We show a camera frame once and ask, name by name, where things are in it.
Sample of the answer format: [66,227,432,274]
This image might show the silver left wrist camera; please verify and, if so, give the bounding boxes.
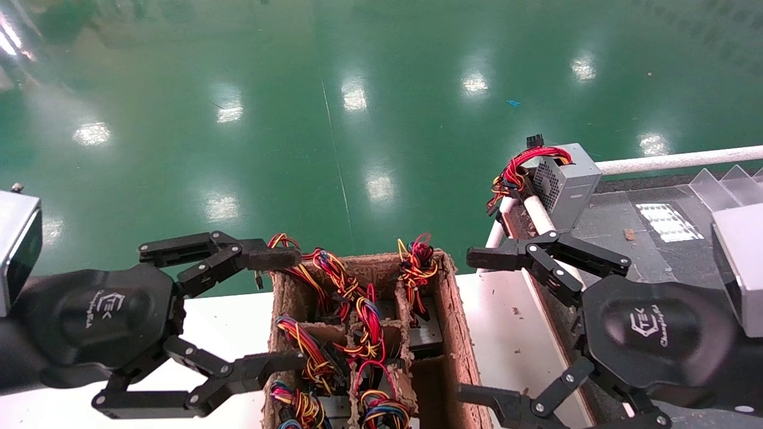
[0,184,44,318]

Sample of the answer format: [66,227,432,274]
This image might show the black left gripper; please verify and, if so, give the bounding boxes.
[12,231,302,389]

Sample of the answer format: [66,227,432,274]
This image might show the clear plastic divider tray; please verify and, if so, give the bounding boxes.
[688,164,763,213]

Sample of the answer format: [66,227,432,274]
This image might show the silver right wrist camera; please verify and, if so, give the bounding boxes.
[711,203,763,339]

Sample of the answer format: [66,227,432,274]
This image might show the brown pulp divider box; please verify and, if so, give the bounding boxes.
[262,249,493,429]

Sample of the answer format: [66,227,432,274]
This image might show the power supply with coloured cables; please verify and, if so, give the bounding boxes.
[269,380,331,429]
[275,315,349,394]
[396,232,445,358]
[352,357,412,429]
[256,232,334,316]
[310,249,386,359]

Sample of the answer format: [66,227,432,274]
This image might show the grey power supply red cables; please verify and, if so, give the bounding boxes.
[486,134,603,234]

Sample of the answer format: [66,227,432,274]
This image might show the dark conveyor belt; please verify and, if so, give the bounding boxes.
[501,174,763,429]

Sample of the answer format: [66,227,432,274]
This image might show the long white pipe rail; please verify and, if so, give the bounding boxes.
[596,145,763,177]

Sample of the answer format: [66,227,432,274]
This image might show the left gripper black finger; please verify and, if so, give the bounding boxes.
[91,335,308,418]

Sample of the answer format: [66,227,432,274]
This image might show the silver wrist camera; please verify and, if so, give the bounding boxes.
[711,203,763,339]
[0,184,44,318]

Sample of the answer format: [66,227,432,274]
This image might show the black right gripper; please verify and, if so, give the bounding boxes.
[458,231,743,429]

